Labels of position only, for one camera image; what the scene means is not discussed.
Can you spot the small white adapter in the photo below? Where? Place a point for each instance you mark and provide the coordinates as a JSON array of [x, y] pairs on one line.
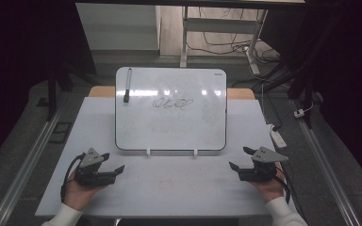
[[299, 113]]

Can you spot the person's right hand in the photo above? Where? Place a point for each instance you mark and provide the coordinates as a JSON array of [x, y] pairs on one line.
[[271, 188]]

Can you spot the black rectangular floor frame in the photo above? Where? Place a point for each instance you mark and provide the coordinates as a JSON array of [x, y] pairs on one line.
[[54, 138]]

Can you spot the white metal desk frame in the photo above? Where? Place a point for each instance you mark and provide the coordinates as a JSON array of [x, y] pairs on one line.
[[220, 25]]

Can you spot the white power strip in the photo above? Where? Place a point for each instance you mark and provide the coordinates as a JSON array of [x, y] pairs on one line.
[[277, 137]]

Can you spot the white cabinet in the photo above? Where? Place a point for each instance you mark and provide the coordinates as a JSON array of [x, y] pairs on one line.
[[119, 28]]

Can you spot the white whiteboard stand clip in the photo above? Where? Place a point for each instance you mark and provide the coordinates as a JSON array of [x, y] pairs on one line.
[[195, 153], [148, 153]]

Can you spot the aluminium rail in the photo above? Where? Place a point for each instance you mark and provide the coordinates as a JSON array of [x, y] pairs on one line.
[[28, 166], [325, 166]]

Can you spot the wooden table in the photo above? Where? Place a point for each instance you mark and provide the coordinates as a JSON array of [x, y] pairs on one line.
[[102, 91]]

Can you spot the black metal stand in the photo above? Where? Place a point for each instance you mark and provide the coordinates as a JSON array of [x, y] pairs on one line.
[[52, 94], [301, 88]]

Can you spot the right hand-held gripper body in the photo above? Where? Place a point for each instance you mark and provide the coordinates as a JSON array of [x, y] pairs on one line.
[[265, 155]]

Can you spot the white table cover sheet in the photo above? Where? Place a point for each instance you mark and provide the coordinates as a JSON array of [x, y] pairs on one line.
[[169, 188]]

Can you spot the grey marker with black cap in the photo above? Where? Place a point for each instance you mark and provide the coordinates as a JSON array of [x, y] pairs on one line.
[[128, 83]]

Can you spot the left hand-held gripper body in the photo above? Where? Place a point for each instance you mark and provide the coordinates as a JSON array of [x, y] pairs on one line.
[[89, 157]]

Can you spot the person's left hand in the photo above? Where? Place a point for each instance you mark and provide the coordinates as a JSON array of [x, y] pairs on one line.
[[77, 194]]

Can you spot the white whiteboard with dark rim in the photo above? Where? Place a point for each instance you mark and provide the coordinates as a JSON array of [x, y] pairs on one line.
[[169, 125]]

